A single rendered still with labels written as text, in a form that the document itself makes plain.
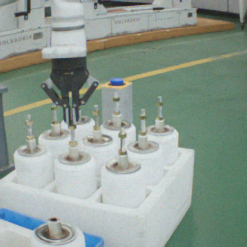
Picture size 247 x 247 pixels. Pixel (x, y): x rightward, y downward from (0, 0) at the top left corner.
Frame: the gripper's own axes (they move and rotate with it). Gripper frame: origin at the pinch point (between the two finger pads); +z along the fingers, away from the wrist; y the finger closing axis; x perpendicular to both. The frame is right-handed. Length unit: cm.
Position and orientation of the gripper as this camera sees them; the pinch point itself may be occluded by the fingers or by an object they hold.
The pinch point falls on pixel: (71, 115)
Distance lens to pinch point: 103.7
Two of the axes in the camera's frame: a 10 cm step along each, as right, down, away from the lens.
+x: -0.4, 3.3, -9.4
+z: 0.3, 9.5, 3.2
